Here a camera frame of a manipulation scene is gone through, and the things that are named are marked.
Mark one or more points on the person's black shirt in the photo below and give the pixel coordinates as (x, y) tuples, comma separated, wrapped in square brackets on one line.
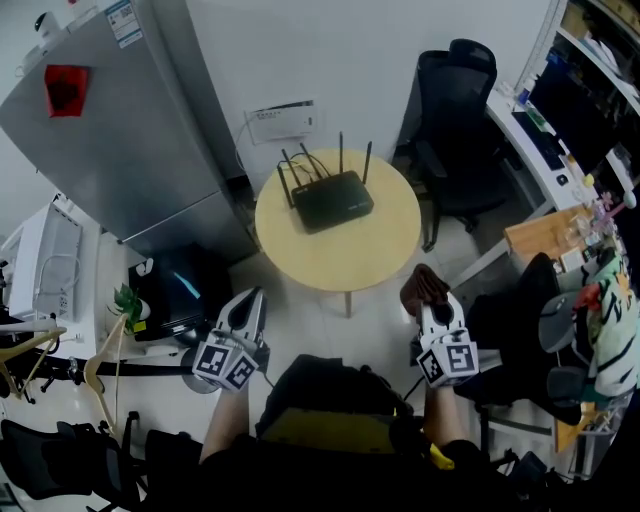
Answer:
[(325, 480)]

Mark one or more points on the black keyboard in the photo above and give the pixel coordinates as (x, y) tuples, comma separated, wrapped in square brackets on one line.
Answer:
[(540, 140)]

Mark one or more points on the white microwave oven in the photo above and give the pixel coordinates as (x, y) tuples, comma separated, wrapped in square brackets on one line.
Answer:
[(35, 260)]

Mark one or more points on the small white round camera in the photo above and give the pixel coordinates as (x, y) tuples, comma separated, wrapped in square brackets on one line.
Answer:
[(46, 24)]

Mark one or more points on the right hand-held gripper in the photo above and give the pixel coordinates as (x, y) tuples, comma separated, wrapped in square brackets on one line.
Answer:
[(450, 360)]

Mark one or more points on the wooden board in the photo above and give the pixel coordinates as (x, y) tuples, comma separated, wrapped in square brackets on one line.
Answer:
[(540, 235)]

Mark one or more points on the black high-back office chair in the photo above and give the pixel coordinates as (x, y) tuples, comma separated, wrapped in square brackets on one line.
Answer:
[(460, 140)]

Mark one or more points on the white computer desk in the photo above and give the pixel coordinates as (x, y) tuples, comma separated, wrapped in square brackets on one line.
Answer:
[(530, 165)]

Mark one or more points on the colourful bag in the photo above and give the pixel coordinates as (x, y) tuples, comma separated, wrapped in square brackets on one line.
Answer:
[(615, 340)]

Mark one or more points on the brown cloth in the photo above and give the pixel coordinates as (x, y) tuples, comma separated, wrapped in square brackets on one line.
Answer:
[(422, 290)]

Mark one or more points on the black monitor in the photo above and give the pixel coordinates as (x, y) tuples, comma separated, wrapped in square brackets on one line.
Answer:
[(575, 120)]

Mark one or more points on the silver refrigerator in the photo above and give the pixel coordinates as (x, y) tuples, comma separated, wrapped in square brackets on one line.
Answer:
[(125, 150)]

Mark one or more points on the black router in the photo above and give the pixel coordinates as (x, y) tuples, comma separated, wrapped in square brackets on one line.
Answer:
[(330, 200)]

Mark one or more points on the refrigerator energy label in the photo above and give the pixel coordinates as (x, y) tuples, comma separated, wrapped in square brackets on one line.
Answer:
[(124, 22)]

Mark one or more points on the white desk under microwave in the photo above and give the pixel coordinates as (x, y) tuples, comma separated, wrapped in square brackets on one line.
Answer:
[(107, 270)]

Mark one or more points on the teal pen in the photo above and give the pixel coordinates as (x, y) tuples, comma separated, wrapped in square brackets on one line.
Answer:
[(186, 285)]

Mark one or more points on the black swivel chair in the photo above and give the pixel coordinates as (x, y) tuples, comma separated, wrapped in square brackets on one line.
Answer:
[(510, 340)]

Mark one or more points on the black coat stand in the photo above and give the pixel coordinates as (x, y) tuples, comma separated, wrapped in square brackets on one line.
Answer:
[(150, 370)]

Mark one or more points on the person's right forearm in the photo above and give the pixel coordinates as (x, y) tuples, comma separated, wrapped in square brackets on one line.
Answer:
[(445, 415)]

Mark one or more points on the white storage shelf unit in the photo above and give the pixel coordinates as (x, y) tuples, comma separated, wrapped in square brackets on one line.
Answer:
[(600, 55)]

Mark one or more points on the white wall network box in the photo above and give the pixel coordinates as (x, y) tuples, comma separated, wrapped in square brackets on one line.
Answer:
[(280, 122)]

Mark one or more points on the wooden clothes hanger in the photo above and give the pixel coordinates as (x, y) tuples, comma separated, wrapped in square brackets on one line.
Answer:
[(30, 345), (92, 375)]

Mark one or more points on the black computer mouse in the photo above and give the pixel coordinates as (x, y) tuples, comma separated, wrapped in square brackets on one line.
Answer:
[(562, 180)]

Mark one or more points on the black mesh office chair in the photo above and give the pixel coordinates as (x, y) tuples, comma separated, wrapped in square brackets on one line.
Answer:
[(75, 460)]

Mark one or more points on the yellow clip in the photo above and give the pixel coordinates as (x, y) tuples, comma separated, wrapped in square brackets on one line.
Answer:
[(442, 457)]

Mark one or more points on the red paper decoration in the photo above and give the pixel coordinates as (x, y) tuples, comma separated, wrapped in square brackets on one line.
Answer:
[(66, 90)]

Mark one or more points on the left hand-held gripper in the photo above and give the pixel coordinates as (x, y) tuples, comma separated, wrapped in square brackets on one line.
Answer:
[(220, 362)]

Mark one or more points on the potted green plant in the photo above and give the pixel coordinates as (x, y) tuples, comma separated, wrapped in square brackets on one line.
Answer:
[(129, 305)]

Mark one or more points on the person's left forearm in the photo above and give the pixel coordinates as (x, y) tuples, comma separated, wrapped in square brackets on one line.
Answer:
[(225, 425)]

